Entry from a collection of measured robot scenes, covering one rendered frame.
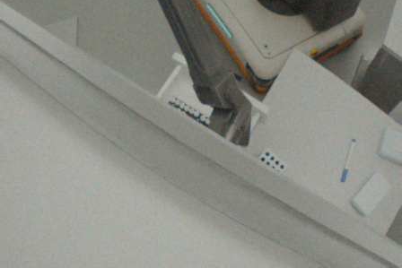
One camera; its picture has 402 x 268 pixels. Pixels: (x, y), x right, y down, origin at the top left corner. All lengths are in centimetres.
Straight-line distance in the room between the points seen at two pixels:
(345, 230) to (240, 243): 8
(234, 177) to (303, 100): 132
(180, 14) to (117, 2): 161
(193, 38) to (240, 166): 76
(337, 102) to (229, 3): 81
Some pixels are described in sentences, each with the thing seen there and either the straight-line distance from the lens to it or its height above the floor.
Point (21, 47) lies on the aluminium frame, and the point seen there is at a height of 199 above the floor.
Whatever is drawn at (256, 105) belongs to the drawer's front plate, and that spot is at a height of 93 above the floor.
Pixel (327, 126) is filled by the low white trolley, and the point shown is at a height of 76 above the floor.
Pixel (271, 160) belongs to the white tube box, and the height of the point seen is 78.
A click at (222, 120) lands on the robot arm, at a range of 120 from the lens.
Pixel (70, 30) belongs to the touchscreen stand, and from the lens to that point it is 264.
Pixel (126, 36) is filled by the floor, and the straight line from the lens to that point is 258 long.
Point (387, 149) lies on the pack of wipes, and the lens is 166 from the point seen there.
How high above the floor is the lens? 234
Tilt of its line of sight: 75 degrees down
